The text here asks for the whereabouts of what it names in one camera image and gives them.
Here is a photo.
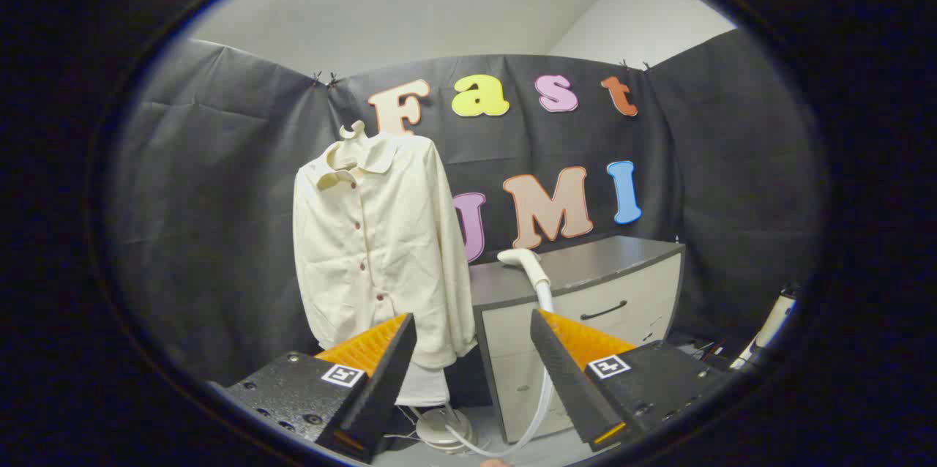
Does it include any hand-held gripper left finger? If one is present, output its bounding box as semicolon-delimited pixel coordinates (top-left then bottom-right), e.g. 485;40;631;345
209;312;418;464

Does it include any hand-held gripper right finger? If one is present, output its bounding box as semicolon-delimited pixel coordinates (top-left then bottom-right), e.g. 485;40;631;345
530;308;733;453

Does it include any white garment steamer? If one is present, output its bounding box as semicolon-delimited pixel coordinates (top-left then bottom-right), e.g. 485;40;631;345
445;248;556;459

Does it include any cream button-up shirt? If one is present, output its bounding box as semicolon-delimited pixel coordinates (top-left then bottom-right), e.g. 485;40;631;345
293;132;478;371

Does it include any cream clothes hanger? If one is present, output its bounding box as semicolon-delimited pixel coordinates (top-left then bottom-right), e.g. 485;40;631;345
339;120;368;168

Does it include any white inner cloth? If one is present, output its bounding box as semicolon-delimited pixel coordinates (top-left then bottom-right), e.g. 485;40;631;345
395;357;451;408

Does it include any round cream stand base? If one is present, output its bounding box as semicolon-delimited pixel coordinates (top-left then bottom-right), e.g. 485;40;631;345
415;407;475;452

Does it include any grey and white cabinet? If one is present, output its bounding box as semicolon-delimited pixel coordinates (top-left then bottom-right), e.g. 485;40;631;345
468;235;687;444

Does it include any white cylindrical device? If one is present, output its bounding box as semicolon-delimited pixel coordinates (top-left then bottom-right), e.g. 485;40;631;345
731;290;799;371

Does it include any black drawer handle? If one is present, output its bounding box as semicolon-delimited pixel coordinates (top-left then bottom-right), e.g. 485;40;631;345
580;299;629;321

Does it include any bundle of cables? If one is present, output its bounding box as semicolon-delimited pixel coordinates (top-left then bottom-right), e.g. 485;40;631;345
673;335;733;367

